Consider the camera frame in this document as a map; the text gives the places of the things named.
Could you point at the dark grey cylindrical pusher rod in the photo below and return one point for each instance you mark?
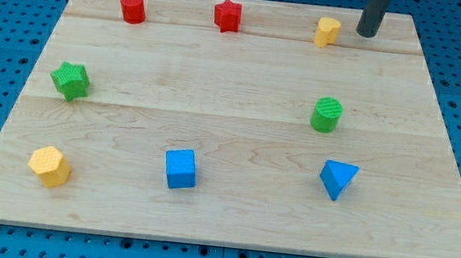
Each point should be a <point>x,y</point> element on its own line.
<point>371,17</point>

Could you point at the yellow heart block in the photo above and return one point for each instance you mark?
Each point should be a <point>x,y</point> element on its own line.
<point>327,31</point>

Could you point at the green cylinder block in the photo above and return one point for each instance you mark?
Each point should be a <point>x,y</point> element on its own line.
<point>326,114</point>

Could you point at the red star block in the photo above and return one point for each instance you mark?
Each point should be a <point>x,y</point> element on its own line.
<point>227,16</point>

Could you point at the blue triangle block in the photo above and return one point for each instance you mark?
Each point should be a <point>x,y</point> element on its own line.
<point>336,177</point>

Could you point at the red cylinder block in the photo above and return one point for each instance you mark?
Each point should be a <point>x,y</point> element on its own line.
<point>133,11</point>

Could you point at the wooden board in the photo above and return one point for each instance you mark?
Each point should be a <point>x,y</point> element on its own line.
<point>242,101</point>

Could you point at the blue cube block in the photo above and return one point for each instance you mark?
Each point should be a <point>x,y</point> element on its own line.
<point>180,169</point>

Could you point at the green star block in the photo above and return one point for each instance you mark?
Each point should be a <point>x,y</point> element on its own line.
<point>71,80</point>

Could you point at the yellow hexagon block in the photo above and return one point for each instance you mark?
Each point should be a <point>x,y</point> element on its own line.
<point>50,165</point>

